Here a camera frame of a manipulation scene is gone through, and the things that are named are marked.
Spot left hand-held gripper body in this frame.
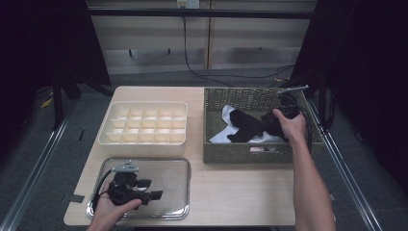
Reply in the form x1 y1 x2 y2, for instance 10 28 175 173
108 159 150 206

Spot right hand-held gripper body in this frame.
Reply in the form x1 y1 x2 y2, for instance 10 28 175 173
277 84 310 119

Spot clear plastic box lid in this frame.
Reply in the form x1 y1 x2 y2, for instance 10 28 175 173
86 157 191 221

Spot cream divided storage box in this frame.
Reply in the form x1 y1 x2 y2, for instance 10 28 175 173
97 101 189 158

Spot green woven basket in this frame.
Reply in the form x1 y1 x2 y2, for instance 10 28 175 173
202 87 325 165

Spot person's right hand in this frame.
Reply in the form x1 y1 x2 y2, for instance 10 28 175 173
272 109 308 143

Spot person's left hand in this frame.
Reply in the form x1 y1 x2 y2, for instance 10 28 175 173
87 182 142 231

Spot black curtain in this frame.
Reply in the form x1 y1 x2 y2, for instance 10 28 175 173
290 0 408 193
0 0 112 162

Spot black metal stand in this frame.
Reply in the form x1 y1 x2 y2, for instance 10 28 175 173
52 64 114 129

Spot black horizontal metal bar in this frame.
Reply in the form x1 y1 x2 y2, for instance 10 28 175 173
86 8 316 19

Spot left hand-held gripper black cable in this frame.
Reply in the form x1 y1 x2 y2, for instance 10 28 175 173
90 169 114 213

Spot hand-held gripper black cable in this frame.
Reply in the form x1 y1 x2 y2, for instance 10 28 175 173
90 169 114 213
287 92 314 153

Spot right hand-held gripper black cable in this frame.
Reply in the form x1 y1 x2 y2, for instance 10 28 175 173
287 92 314 153

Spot metal floor rail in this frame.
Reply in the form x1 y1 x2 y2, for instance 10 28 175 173
0 95 80 231
307 97 384 231

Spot black wall cable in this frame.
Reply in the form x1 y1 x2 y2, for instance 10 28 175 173
182 15 296 89

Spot white wall power outlet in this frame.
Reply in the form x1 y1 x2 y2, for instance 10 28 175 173
176 0 200 10

